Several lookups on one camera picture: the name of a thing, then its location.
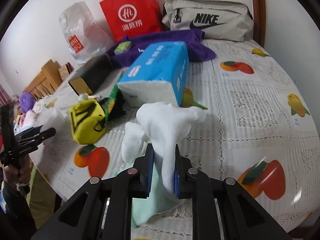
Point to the person's left hand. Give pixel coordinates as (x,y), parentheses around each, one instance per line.
(12,175)

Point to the yellow small pouch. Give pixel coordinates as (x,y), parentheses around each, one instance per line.
(87,119)

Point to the green small packet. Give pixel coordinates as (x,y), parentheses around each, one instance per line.
(123,47)

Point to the white mesh cloth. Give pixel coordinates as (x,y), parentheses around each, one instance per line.
(163,125)

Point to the blue tissue pack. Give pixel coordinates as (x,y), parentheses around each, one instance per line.
(155,79)

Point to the grey Nike bag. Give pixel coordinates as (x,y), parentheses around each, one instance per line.
(222,20)

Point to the dark green tea tin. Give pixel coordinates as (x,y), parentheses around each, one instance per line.
(91,75)

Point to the fruit print tablecloth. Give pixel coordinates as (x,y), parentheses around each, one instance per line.
(248,120)

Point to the red paper shopping bag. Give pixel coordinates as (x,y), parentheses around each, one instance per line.
(132,17)

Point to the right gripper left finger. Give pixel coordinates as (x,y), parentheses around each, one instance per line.
(101,208)

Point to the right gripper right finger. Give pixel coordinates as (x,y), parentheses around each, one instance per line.
(222,209)

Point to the black watch band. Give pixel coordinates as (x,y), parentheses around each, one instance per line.
(114,105)

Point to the wooden door frame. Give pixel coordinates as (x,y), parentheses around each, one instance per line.
(259,18)

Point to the purple towel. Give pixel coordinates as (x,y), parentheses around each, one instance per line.
(159,42)

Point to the brown patterned box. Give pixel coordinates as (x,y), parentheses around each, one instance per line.
(65,71)

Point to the mint green cloth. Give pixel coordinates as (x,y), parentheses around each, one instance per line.
(157,203)

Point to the white plastic shopping bag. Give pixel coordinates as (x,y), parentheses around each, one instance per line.
(84,37)

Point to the wooden chair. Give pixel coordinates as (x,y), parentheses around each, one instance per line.
(46,82)

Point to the purple plush toy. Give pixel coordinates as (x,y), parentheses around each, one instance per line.
(27,102)

